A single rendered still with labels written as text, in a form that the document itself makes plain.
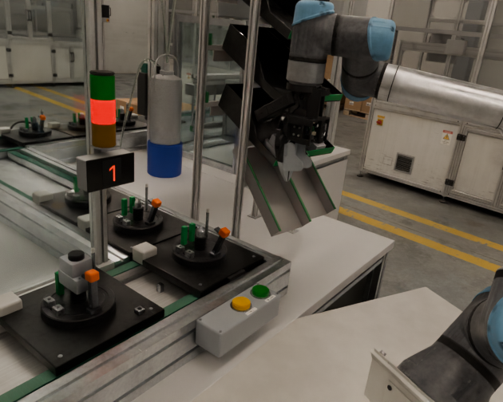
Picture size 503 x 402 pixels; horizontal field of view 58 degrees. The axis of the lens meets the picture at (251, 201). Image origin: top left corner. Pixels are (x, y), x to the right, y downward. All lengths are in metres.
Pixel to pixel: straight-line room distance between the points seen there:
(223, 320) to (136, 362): 0.19
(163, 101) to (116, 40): 11.23
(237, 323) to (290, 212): 0.49
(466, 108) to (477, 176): 3.99
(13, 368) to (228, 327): 0.40
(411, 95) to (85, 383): 0.81
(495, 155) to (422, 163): 0.71
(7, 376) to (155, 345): 0.26
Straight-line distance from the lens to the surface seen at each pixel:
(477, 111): 1.01
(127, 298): 1.01
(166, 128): 2.02
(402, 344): 1.18
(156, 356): 0.93
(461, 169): 5.01
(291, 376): 1.01
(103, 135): 1.01
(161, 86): 1.98
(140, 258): 1.16
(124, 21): 13.32
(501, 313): 0.72
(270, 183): 1.35
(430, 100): 1.00
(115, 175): 1.04
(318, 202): 1.47
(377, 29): 0.90
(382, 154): 5.33
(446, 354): 0.86
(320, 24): 0.91
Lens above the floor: 1.53
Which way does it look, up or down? 21 degrees down
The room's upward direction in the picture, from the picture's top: 6 degrees clockwise
